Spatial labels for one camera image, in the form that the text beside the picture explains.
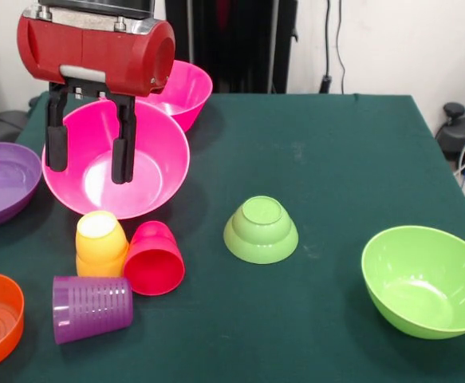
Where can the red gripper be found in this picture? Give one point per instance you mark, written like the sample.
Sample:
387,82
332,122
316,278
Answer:
96,52

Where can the large lime green bowl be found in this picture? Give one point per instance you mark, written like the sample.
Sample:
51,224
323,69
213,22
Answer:
423,279

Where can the pink red plastic cup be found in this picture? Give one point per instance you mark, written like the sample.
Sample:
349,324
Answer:
154,271

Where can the yellow plastic cup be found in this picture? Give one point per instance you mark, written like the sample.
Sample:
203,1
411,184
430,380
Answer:
100,247

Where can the grey pedestal foot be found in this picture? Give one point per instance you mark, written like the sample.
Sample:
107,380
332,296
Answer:
451,139
5,123

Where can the purple plastic cup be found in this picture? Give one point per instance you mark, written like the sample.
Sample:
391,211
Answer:
92,307

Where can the magenta plastic bowl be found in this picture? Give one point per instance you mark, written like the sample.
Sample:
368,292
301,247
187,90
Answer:
188,91
160,159

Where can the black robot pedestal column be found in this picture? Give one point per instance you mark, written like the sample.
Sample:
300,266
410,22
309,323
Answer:
232,48

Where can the dark green tablecloth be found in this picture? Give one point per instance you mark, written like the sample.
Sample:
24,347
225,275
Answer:
296,159

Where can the purple plastic bowl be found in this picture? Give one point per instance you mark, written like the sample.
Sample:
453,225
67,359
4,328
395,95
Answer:
1,183

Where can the small lime green bowl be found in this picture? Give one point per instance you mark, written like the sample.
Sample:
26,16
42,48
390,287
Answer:
261,239

